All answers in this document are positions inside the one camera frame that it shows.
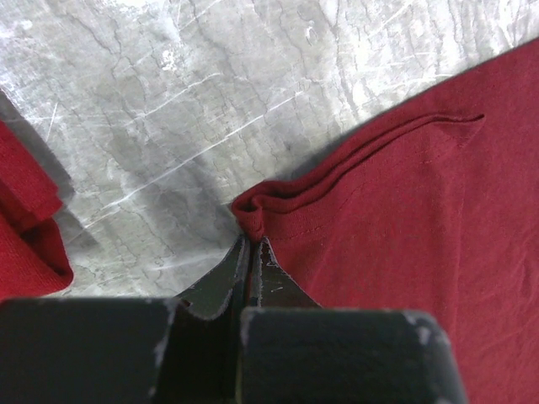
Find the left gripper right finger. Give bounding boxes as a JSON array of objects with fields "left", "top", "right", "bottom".
[{"left": 237, "top": 241, "right": 467, "bottom": 403}]

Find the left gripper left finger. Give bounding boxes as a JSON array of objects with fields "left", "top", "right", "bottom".
[{"left": 1, "top": 237, "right": 248, "bottom": 403}]

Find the dark maroon t shirt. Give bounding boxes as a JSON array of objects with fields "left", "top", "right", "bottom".
[{"left": 232, "top": 40, "right": 538, "bottom": 403}]

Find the folded red t shirt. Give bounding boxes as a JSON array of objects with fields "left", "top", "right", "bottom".
[{"left": 1, "top": 124, "right": 73, "bottom": 300}]

